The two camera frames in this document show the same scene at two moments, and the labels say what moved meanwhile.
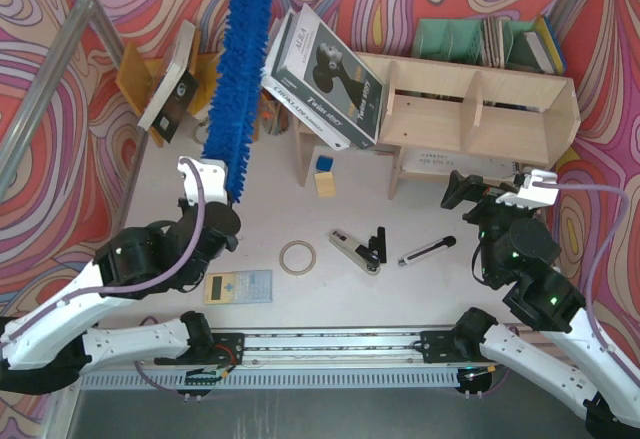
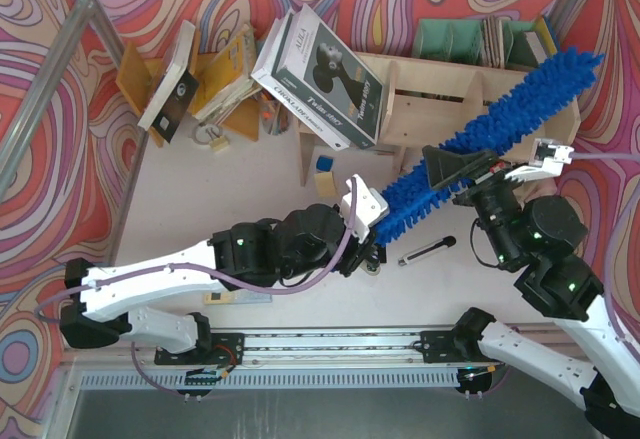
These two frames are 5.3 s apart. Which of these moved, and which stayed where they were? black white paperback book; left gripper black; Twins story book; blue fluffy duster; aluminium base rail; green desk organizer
Moved: blue fluffy duster; left gripper black
Stayed: black white paperback book; Twins story book; aluminium base rail; green desk organizer
